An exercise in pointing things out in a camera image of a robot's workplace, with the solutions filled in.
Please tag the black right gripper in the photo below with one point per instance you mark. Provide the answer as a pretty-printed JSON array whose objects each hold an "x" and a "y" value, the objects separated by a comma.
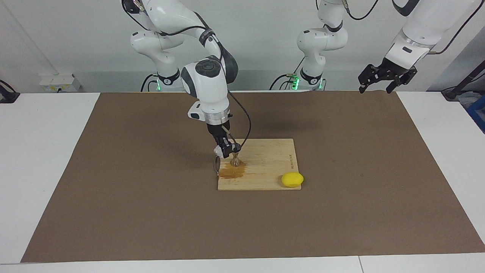
[{"x": 219, "y": 132}]

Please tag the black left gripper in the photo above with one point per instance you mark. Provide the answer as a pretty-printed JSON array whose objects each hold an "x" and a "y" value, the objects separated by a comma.
[{"x": 394, "y": 70}]

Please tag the steel double jigger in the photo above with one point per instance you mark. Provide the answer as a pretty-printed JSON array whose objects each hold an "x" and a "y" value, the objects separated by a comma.
[{"x": 236, "y": 161}]

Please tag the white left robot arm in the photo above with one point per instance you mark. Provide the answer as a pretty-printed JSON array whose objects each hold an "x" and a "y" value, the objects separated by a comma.
[{"x": 424, "y": 22}]

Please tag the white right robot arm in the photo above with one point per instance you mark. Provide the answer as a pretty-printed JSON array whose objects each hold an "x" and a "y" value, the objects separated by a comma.
[{"x": 208, "y": 87}]

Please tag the bamboo cutting board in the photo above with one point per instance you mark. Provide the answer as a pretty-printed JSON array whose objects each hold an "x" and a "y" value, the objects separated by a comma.
[{"x": 265, "y": 167}]

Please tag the yellow lemon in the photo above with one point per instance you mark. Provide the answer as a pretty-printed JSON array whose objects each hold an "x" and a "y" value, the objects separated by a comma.
[{"x": 292, "y": 180}]

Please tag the black stand pole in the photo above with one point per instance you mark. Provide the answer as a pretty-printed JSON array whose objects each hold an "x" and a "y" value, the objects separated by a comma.
[{"x": 462, "y": 83}]

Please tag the brown table mat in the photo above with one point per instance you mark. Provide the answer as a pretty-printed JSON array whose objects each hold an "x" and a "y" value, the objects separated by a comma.
[{"x": 242, "y": 227}]

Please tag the white socket box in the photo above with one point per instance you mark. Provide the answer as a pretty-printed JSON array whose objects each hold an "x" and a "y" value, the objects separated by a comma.
[{"x": 57, "y": 81}]

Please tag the black desk object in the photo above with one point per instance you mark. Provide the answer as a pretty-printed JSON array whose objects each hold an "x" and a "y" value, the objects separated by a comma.
[{"x": 7, "y": 96}]

